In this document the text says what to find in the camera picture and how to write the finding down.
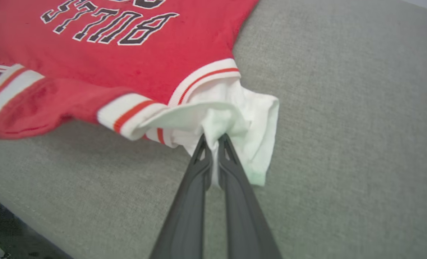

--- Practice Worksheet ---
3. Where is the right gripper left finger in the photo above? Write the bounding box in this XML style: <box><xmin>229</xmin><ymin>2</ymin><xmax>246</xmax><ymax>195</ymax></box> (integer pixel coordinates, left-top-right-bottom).
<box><xmin>150</xmin><ymin>133</ymin><xmax>214</xmax><ymax>259</ymax></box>

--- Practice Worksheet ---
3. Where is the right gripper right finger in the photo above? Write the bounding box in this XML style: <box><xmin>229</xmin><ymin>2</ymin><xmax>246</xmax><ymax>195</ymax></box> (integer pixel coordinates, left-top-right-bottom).
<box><xmin>217</xmin><ymin>133</ymin><xmax>283</xmax><ymax>259</ymax></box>

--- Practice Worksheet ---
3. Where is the red white jersey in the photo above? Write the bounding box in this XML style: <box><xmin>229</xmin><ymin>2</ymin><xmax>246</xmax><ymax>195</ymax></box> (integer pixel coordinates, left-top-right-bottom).
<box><xmin>0</xmin><ymin>0</ymin><xmax>280</xmax><ymax>188</ymax></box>

